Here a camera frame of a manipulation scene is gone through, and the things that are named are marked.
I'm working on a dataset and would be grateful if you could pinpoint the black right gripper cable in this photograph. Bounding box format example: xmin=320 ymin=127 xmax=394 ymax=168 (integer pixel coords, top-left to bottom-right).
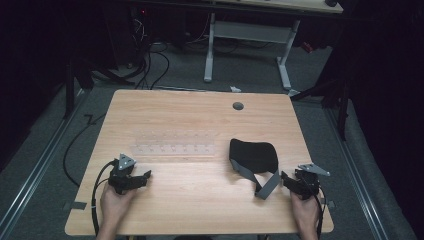
xmin=303 ymin=179 xmax=328 ymax=240

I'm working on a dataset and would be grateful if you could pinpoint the white-framed wooden desk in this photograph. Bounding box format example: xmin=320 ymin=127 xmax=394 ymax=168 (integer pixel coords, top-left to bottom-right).
xmin=146 ymin=0 xmax=345 ymax=92

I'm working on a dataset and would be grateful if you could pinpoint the black floor cable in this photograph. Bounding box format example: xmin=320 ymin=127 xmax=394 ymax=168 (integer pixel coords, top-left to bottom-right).
xmin=62 ymin=113 xmax=108 ymax=188

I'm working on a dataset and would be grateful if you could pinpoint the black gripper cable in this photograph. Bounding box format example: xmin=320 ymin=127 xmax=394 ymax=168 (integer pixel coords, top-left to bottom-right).
xmin=91 ymin=159 xmax=118 ymax=237
xmin=303 ymin=179 xmax=328 ymax=240

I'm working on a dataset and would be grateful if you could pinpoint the black eye mask grey strap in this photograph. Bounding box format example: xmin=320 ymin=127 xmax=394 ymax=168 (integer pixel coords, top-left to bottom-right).
xmin=228 ymin=138 xmax=283 ymax=201

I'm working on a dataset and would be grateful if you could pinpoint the bundle of black floor cables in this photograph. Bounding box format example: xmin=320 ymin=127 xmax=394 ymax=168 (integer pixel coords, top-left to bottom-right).
xmin=129 ymin=16 xmax=172 ymax=91

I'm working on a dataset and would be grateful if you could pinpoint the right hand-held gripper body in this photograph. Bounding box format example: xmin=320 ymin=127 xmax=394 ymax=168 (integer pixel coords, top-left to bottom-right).
xmin=294 ymin=162 xmax=332 ymax=201

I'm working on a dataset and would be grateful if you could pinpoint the person's right hand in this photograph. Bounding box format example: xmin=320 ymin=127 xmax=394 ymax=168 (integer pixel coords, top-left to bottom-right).
xmin=289 ymin=191 xmax=322 ymax=232

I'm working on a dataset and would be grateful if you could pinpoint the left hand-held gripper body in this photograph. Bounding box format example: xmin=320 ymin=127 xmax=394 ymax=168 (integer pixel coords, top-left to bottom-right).
xmin=107 ymin=153 xmax=138 ymax=196

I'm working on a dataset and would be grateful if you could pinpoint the aluminium floor rail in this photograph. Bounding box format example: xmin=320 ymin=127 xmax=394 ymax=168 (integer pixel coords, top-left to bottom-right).
xmin=0 ymin=87 xmax=90 ymax=240
xmin=324 ymin=107 xmax=391 ymax=240

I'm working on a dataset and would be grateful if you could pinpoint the clear plastic tray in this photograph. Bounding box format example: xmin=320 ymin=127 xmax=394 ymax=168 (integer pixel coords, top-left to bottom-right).
xmin=130 ymin=130 xmax=217 ymax=157

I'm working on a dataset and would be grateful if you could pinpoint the person's left hand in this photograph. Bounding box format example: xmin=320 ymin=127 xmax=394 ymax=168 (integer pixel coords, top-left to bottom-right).
xmin=99 ymin=182 xmax=138 ymax=232

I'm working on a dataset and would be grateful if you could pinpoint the black metal stand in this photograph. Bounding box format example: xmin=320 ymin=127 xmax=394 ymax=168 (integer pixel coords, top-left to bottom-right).
xmin=289 ymin=76 xmax=352 ymax=142
xmin=62 ymin=59 xmax=136 ymax=120

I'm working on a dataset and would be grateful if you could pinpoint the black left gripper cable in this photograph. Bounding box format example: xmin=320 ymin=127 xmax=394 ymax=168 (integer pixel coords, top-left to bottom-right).
xmin=91 ymin=159 xmax=118 ymax=237

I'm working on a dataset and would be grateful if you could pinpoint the grey tape piece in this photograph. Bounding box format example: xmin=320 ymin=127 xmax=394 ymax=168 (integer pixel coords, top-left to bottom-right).
xmin=62 ymin=200 xmax=88 ymax=212
xmin=319 ymin=198 xmax=336 ymax=211

